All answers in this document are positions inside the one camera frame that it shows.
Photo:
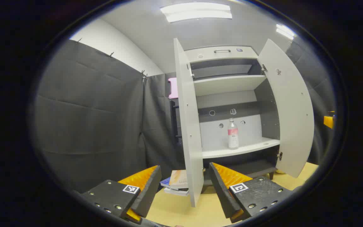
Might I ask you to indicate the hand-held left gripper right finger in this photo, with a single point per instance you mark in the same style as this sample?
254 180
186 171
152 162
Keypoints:
221 189

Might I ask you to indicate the blue cover book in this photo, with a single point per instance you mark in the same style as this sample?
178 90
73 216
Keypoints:
165 183

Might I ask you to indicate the clear plastic bottle pink label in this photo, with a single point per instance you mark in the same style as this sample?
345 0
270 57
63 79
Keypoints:
233 138

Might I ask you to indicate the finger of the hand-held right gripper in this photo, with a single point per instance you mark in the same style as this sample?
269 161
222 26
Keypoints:
328 121

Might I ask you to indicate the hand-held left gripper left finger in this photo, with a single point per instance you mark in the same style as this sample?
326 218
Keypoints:
150 192

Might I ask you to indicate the black backdrop cloth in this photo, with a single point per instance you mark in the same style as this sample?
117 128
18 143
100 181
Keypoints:
90 119

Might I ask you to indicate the grey cabinet drawer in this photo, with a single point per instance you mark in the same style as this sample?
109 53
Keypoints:
206 54

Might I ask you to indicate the grey cabinet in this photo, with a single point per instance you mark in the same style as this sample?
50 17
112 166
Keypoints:
228 83

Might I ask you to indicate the tan cover book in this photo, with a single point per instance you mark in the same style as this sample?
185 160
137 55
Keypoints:
178 178

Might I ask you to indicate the white book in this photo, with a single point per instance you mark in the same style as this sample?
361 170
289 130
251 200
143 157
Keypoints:
175 191

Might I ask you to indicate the grey cabinet door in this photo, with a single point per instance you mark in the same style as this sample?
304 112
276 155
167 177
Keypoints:
295 110
189 132

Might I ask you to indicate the ceiling light panel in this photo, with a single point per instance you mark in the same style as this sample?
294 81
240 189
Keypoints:
285 31
197 12

